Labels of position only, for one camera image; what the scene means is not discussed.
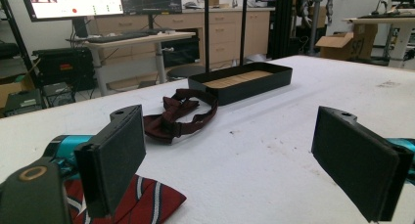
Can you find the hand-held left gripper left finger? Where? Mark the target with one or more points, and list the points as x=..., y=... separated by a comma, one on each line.
x=114, y=152

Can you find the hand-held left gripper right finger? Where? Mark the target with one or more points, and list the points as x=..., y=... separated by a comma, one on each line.
x=355, y=162

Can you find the maroon bow tie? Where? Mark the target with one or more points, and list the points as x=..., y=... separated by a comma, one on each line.
x=177, y=119

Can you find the black tray with wooden bottom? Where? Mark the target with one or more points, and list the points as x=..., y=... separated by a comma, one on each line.
x=248, y=85

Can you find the red striped necktie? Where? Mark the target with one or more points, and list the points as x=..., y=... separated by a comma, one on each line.
x=147, y=201

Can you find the grey power supply unit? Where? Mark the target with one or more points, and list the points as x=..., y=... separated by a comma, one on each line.
x=23, y=101
x=58, y=93

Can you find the white foam mat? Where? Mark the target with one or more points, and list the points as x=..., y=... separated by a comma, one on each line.
x=261, y=142

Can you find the black computer tower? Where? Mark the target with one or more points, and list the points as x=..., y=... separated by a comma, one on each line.
x=62, y=67

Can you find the black round stool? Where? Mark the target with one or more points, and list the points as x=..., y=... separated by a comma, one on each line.
x=184, y=71

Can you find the black keyboard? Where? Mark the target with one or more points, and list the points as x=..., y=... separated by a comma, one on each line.
x=114, y=37

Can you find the light wooden standing desk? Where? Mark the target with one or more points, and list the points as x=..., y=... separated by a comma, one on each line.
x=140, y=39

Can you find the open cardboard box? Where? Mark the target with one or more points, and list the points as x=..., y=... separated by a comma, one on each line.
x=345, y=43

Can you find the flat cardboard box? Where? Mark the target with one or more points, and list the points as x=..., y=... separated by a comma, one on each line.
x=13, y=88

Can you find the white work table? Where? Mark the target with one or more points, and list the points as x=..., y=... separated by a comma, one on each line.
x=391, y=22

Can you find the black metal stand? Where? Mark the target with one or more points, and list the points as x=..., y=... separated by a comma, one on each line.
x=207, y=31

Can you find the computer monitor with bright screen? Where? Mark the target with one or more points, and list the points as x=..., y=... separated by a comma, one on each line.
x=81, y=0

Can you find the computer monitor with dark screen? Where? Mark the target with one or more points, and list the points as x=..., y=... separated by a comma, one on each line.
x=150, y=0

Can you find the light wooden cabinet row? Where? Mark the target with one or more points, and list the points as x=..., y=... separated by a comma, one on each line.
x=225, y=31

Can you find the black frame column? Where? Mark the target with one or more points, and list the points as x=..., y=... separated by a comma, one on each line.
x=283, y=22

